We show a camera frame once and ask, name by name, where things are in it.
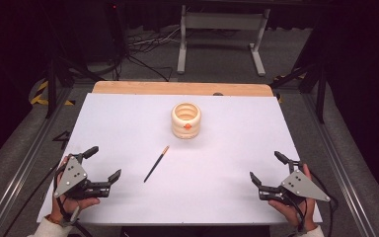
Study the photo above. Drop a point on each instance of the yellow black floor tape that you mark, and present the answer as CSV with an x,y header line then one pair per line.
x,y
39,97

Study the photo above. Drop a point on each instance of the black tripod stand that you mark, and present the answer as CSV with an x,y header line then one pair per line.
x,y
320,89
51,85

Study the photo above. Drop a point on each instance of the person's left hand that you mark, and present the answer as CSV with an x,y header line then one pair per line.
x,y
70,205

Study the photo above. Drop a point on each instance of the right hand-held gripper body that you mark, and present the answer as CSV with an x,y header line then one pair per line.
x,y
301,187

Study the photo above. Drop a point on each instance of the aluminium floor rail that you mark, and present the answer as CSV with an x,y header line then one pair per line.
x,y
339,164
23,171

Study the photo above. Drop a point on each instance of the thin dark brush pen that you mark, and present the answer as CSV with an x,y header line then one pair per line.
x,y
156,164

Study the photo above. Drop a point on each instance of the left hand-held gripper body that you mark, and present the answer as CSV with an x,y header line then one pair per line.
x,y
71,177

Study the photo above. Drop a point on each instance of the white table mat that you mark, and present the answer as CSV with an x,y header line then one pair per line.
x,y
194,184

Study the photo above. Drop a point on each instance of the wooden table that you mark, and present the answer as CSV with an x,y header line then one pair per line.
x,y
177,88

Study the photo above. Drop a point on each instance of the cream ribbed pen holder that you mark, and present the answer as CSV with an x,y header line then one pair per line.
x,y
186,121

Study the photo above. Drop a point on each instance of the grey metal stand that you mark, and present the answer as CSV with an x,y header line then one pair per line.
x,y
223,20

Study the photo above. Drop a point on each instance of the orange wristband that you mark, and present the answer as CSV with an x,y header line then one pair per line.
x,y
52,219

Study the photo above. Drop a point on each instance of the person's right hand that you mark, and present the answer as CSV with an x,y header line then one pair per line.
x,y
291,212

